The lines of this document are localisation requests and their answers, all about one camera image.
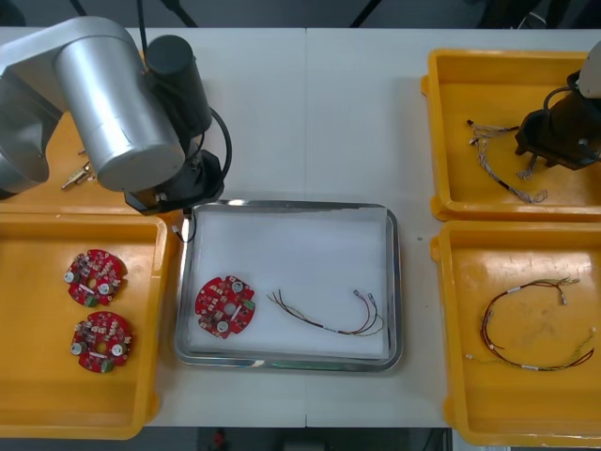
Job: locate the round red circuit board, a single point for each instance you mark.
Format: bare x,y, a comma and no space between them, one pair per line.
96,268
101,329
216,300

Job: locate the silver-grey and black left arm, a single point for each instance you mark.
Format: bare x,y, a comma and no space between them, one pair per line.
117,108

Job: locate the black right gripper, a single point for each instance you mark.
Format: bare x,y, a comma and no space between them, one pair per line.
573,131

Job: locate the yellow-orange plastic bin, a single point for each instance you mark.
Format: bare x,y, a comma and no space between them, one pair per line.
37,385
469,84
56,155
526,413

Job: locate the right arm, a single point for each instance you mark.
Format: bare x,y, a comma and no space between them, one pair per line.
590,70

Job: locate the steel tray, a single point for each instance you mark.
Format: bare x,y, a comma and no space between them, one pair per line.
286,365

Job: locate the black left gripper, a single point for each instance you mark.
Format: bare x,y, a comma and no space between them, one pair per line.
197,183

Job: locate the black stand leg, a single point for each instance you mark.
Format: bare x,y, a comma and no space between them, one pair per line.
365,13
77,7
182,14

